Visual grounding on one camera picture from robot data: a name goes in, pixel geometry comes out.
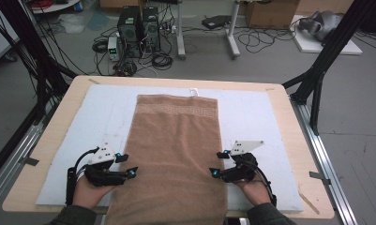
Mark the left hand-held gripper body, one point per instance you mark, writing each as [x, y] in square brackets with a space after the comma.
[102, 170]

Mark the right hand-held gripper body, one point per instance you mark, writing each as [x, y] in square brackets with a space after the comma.
[242, 168]

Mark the brown towel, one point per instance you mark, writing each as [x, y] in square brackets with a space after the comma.
[176, 156]

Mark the person's right hand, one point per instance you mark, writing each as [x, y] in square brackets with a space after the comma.
[254, 190]

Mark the person's left hand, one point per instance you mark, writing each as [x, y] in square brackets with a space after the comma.
[88, 193]

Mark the white grid mat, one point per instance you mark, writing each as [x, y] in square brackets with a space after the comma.
[82, 156]

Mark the grey tape strip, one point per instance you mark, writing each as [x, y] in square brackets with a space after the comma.
[32, 161]
[319, 176]

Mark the thin wooden strip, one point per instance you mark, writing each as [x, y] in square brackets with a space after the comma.
[309, 203]

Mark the white power supply unit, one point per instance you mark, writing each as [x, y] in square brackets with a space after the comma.
[113, 48]

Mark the large black computer tower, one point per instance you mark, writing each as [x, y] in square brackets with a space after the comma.
[128, 31]

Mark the slim black computer tower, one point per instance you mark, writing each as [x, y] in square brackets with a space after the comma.
[151, 29]

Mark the flat black device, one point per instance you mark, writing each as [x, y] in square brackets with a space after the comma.
[216, 22]

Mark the white floor board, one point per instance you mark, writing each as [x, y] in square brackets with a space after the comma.
[310, 47]

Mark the clear plastic sheet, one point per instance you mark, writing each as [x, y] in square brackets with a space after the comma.
[70, 24]

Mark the cardboard box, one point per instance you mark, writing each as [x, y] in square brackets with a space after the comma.
[270, 14]

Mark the round white table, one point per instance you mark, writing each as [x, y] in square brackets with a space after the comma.
[56, 7]

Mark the grey robot part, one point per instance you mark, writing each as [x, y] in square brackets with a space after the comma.
[323, 23]

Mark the white equipment case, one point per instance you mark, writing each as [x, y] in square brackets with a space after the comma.
[1, 40]

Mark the aluminium rail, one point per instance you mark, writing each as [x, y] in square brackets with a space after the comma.
[17, 156]
[323, 162]

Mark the white desk frame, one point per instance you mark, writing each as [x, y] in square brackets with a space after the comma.
[232, 37]

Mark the black metal frame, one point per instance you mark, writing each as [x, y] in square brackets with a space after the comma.
[35, 53]
[332, 43]

